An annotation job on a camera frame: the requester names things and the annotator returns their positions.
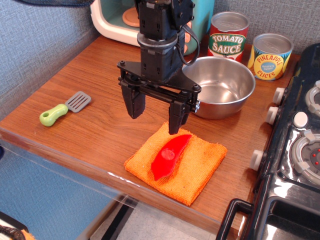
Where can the red plastic pepper slice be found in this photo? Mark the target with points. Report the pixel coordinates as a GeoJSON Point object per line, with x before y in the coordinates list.
{"type": "Point", "coordinates": [166, 159]}

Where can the tomato sauce can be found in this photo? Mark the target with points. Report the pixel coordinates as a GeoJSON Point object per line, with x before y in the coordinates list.
{"type": "Point", "coordinates": [227, 35]}

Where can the white stove knob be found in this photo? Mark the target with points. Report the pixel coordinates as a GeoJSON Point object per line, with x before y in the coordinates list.
{"type": "Point", "coordinates": [278, 95]}
{"type": "Point", "coordinates": [256, 159]}
{"type": "Point", "coordinates": [271, 115]}

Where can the white stove knob middle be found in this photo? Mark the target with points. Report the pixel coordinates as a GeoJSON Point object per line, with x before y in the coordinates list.
{"type": "Point", "coordinates": [271, 115]}

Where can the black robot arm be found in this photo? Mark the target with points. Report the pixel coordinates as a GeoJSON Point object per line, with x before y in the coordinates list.
{"type": "Point", "coordinates": [159, 74]}

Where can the black toy stove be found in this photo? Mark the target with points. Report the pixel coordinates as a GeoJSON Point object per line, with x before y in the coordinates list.
{"type": "Point", "coordinates": [286, 203]}

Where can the stainless steel bowl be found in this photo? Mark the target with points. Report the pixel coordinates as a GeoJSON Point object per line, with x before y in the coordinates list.
{"type": "Point", "coordinates": [225, 85]}

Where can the white stove knob front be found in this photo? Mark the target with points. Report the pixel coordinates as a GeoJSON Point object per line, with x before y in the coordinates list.
{"type": "Point", "coordinates": [256, 159]}

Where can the green handled grey spatula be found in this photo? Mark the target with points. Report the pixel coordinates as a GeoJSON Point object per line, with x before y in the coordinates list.
{"type": "Point", "coordinates": [74, 104]}

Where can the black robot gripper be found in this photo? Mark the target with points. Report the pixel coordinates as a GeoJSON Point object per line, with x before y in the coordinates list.
{"type": "Point", "coordinates": [159, 69]}

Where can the pineapple slices can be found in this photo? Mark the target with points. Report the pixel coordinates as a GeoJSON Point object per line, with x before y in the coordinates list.
{"type": "Point", "coordinates": [269, 56]}

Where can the black oven door handle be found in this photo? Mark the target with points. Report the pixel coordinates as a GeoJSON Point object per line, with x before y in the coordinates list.
{"type": "Point", "coordinates": [236, 205]}

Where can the teal toy microwave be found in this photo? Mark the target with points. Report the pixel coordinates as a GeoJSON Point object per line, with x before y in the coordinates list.
{"type": "Point", "coordinates": [115, 22]}

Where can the orange microwave plate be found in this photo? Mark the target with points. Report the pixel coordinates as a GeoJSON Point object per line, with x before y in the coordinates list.
{"type": "Point", "coordinates": [130, 17]}

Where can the white stove knob rear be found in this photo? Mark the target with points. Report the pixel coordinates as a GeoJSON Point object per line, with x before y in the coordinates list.
{"type": "Point", "coordinates": [278, 95]}

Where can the orange microfibre cloth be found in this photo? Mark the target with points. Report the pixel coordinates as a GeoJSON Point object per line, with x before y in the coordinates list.
{"type": "Point", "coordinates": [193, 169]}

